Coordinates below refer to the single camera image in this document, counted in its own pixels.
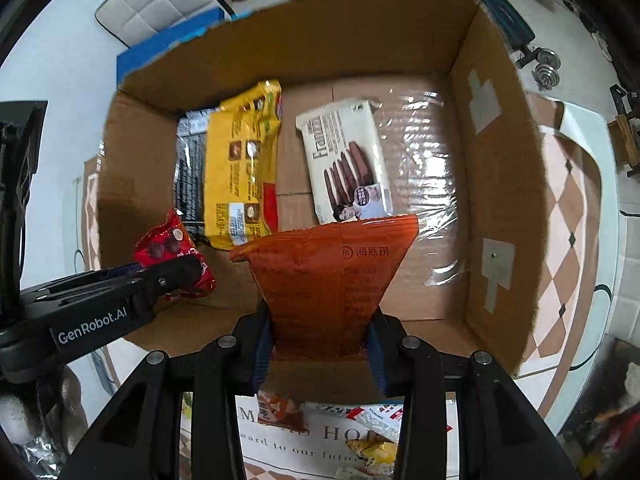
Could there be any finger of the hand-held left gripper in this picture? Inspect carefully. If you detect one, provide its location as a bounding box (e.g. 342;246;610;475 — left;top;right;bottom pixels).
22;254;204;312

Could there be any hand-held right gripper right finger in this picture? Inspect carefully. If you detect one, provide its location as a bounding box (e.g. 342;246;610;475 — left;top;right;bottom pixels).
366;307;581;480

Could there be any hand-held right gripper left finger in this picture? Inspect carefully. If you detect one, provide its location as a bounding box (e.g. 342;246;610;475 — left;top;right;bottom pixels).
60;305;274;480

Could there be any small red snack packet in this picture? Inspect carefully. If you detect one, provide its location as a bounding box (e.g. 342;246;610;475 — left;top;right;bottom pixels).
132;208;218;302

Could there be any cardboard box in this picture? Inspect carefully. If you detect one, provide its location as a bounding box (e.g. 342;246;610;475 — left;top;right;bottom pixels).
82;0;551;406

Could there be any orange white snack packet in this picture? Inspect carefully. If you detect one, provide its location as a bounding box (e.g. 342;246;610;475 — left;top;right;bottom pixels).
255;389;304;427

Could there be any white red label packet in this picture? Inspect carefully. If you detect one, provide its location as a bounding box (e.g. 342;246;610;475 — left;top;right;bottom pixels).
345;402;456;444

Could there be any small yellow snack packet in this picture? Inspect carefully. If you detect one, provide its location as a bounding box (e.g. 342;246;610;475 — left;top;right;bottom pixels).
347;437;402;476

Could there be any black snack packet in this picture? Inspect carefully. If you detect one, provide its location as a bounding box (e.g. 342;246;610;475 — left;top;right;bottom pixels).
174;107;212;237

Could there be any silver foil bag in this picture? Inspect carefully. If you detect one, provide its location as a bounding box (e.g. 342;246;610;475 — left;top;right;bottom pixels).
0;394;67;480

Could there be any white chocolate biscuit packet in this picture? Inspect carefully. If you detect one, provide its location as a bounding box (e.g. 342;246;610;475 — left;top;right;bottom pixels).
295;99;394;225

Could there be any blue printed milk carton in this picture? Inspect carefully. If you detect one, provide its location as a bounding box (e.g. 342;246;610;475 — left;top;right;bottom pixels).
116;8;254;86

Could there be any white tufted seat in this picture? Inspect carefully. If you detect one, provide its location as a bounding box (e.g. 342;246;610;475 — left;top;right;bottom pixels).
95;0;236;49

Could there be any metal dumbbell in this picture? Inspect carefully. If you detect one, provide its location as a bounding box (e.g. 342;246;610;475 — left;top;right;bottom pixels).
516;47;557;69
532;66;564;92

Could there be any wooden chair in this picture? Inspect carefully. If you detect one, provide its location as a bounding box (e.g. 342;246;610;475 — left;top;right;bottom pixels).
607;84;640;177

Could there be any dark blue padded bench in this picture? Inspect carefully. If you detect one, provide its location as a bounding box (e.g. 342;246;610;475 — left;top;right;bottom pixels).
467;0;537;54

